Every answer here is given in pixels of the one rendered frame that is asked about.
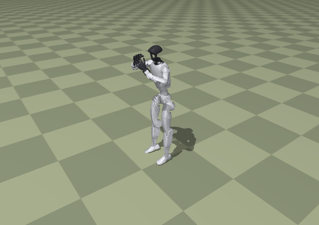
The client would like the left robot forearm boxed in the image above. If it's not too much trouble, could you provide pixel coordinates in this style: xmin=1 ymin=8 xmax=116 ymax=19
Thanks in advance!
xmin=144 ymin=70 xmax=166 ymax=84

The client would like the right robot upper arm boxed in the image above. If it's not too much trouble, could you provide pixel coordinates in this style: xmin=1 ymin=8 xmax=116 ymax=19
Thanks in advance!
xmin=132 ymin=60 xmax=153 ymax=70

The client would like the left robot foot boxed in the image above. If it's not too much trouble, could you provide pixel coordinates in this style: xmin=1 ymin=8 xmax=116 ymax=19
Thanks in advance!
xmin=157 ymin=153 xmax=171 ymax=165

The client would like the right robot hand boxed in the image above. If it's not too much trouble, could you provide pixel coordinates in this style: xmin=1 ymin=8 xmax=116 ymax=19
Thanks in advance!
xmin=133 ymin=54 xmax=144 ymax=66

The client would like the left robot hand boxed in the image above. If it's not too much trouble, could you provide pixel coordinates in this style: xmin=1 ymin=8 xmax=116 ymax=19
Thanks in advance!
xmin=134 ymin=57 xmax=150 ymax=74

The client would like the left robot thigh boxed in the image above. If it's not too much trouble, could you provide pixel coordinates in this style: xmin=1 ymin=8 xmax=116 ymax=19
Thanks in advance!
xmin=161 ymin=99 xmax=175 ymax=135

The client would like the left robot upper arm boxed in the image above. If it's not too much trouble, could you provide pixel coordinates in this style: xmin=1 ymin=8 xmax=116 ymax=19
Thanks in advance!
xmin=159 ymin=66 xmax=170 ymax=87

